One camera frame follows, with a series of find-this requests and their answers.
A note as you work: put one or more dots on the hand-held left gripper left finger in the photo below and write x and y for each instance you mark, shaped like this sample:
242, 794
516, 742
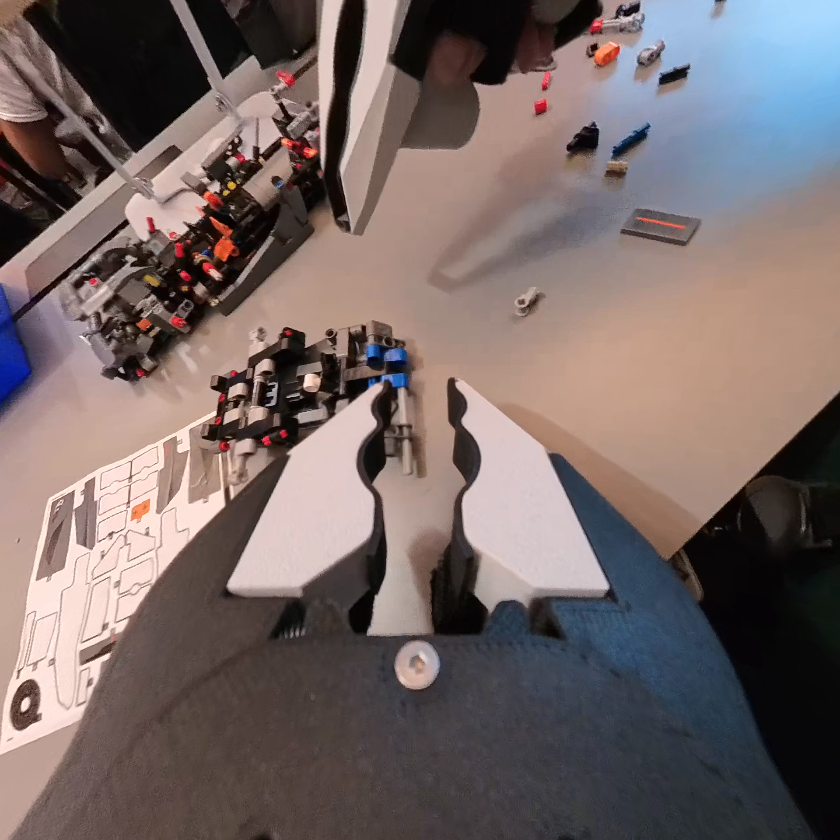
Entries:
308, 525

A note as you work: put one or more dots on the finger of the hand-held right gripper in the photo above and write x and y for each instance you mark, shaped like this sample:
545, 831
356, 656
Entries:
374, 118
326, 79

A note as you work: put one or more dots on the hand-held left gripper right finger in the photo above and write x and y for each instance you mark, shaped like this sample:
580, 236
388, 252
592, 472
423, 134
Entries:
531, 525

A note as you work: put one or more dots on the small lego gearbox assembly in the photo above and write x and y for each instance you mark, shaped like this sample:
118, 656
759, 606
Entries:
282, 394

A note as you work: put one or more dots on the small light grey lego connector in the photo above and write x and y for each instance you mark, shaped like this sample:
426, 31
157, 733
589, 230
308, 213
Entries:
527, 302

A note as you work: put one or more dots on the orange curved lego piece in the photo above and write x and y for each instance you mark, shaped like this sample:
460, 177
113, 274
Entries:
607, 54

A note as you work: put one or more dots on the black curved lego piece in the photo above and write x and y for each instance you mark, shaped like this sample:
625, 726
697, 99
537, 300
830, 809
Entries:
627, 8

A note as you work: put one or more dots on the black lego pin connector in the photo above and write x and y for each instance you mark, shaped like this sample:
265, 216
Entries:
583, 138

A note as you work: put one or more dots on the grey lego axle connector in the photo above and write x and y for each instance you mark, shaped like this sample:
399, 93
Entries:
650, 52

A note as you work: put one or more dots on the blue lego pin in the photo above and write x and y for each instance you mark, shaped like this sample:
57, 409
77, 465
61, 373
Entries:
631, 138

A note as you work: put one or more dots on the lego sticker sheet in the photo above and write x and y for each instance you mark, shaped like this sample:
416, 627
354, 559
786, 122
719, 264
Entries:
98, 558

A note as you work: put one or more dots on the large lego car chassis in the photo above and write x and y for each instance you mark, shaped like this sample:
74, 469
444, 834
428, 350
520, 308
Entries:
197, 249

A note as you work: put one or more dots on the tan lego pin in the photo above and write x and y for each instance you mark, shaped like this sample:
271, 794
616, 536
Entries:
617, 167

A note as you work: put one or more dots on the black lego pin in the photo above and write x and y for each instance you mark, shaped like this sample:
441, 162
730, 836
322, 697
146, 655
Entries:
674, 74

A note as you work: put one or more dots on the person's right hand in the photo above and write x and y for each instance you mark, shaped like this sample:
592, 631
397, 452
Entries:
459, 59

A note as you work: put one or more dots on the small red and grey assembly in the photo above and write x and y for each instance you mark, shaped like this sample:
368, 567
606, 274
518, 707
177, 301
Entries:
617, 25

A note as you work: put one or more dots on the person's green shirt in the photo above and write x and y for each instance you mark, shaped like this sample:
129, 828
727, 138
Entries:
787, 623

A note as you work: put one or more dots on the dark grey orange-striped tile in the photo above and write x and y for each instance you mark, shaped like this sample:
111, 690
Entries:
661, 226

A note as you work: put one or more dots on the blue plastic bin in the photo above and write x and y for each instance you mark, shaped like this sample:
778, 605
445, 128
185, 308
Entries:
10, 341

